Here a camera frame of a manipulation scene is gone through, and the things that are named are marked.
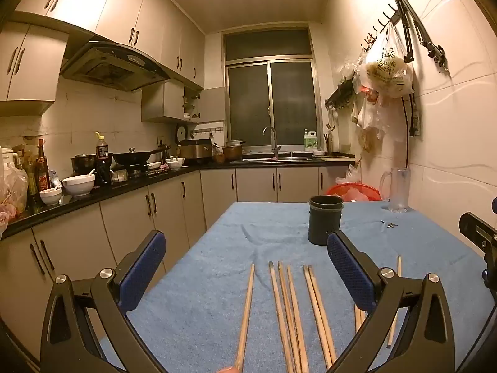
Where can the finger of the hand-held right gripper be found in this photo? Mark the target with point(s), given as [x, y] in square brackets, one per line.
[479, 233]

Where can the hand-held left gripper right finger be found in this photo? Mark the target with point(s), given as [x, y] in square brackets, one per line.
[349, 272]

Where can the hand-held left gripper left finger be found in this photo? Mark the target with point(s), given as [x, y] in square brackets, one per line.
[143, 268]

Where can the dark round chopstick holder cup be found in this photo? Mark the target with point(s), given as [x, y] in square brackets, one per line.
[324, 217]

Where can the bunch of wooden chopsticks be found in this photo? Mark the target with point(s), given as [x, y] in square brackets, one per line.
[289, 311]

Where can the beige lower cabinets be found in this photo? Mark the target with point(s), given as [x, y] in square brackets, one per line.
[124, 221]

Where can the small metal screws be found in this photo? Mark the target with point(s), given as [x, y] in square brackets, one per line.
[389, 224]

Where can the blue towel table cover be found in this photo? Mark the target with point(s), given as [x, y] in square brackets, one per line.
[217, 279]

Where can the clear crumpled plastic bag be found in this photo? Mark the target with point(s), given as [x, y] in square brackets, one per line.
[355, 195]

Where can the red plastic basket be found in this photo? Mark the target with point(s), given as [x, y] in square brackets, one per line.
[337, 190]

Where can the black kitchen countertop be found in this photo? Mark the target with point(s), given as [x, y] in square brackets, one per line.
[116, 188]

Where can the frosted glass mug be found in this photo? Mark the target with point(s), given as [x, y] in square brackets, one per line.
[399, 190]

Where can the white crumpled plastic bag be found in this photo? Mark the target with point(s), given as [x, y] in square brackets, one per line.
[349, 175]

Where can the large white bowl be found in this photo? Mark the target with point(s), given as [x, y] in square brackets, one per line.
[79, 186]

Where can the white bowl with spoon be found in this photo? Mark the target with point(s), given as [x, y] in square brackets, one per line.
[176, 164]

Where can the black wok with lid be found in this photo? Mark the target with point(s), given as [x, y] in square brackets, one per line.
[132, 158]

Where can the wooden cutting board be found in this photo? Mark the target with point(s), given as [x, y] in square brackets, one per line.
[337, 159]

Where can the small white sauce bowl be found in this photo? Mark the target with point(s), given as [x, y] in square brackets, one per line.
[50, 198]

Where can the dark metal kettle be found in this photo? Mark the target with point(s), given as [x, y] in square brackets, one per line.
[163, 150]

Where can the black pot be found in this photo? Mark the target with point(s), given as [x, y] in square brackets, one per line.
[83, 163]

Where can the yellow capped bottle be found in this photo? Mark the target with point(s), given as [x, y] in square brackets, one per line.
[102, 151]

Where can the sink side utensil holder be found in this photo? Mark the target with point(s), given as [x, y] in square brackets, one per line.
[328, 145]

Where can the metal box cooker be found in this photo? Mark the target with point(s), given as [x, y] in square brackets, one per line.
[196, 150]

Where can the green detergent bottle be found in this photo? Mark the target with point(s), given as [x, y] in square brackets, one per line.
[310, 142]

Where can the steel kitchen sink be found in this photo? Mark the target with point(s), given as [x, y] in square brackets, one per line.
[271, 159]

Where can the dark sauce bottle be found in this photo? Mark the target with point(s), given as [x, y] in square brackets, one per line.
[42, 171]

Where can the brown cooking pot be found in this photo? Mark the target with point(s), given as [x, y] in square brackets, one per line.
[232, 150]

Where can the hanging metal ladle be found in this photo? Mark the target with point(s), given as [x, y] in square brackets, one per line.
[331, 124]

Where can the plastic bag of groceries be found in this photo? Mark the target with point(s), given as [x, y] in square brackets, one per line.
[13, 190]

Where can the metal sink faucet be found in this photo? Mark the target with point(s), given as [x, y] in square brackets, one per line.
[274, 140]

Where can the clear hanging plastic bags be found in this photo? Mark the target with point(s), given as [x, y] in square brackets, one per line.
[369, 116]

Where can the large printed plastic bag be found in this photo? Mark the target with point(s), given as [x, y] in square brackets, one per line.
[386, 74]

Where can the kitchen window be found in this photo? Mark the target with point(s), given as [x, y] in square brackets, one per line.
[271, 97]

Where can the black range hood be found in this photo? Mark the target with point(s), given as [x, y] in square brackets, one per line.
[112, 66]

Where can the wall power strip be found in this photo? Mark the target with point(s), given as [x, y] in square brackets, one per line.
[415, 122]

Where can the open wall cabinet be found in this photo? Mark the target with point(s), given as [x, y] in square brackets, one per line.
[163, 101]

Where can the black wall rack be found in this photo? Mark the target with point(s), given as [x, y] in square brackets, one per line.
[341, 93]

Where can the black wall hook rail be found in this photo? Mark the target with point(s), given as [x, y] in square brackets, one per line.
[388, 19]

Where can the beige upper wall cabinets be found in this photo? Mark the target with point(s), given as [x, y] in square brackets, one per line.
[116, 4]

